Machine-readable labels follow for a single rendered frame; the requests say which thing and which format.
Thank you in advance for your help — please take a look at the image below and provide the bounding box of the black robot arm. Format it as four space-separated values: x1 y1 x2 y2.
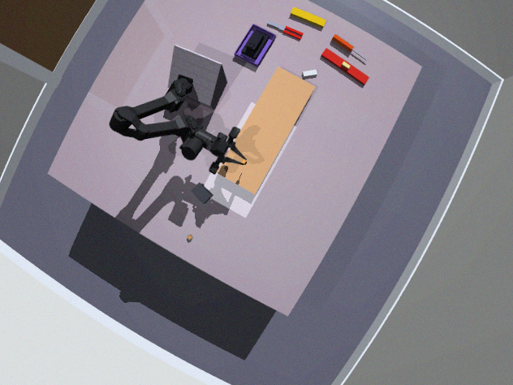
109 75 228 161

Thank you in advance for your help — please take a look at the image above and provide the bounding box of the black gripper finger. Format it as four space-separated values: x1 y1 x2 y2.
222 156 243 165
231 142 247 160

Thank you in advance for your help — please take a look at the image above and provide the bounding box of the tan rectangular floor panel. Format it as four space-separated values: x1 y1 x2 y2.
217 67 316 194

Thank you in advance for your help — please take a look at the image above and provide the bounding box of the purple tray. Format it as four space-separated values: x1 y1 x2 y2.
235 24 276 67

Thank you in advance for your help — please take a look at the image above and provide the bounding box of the orange-handled awl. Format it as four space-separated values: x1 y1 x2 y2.
332 34 368 61

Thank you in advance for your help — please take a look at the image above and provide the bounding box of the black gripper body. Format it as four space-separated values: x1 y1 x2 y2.
204 127 240 175

